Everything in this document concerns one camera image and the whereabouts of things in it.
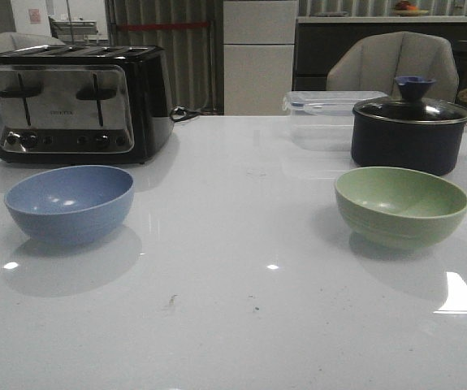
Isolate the black toaster power cord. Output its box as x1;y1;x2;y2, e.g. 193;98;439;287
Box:
169;106;204;122

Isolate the blue plastic bowl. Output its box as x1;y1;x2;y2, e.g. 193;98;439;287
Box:
4;165;134;245

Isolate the white refrigerator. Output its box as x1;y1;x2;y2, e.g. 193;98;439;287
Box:
223;1;299;116

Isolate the clear plastic food container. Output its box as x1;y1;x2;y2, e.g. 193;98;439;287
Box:
283;91;385;154

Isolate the glass lid with blue knob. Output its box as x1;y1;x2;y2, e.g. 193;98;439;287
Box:
352;76;467;124

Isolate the fruit plate on counter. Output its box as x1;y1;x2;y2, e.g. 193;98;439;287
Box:
391;0;430;17

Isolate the green plastic bowl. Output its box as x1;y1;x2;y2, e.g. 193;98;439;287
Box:
335;167;467;249

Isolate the black chrome four-slot toaster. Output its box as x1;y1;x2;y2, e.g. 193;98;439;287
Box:
0;45;174;164

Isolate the beige upholstered chair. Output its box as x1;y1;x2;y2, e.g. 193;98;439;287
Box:
326;31;459;102

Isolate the dark blue saucepan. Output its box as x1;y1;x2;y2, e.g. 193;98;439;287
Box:
351;113;467;176

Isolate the dark kitchen counter cabinet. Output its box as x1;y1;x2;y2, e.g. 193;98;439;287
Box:
292;16;467;90

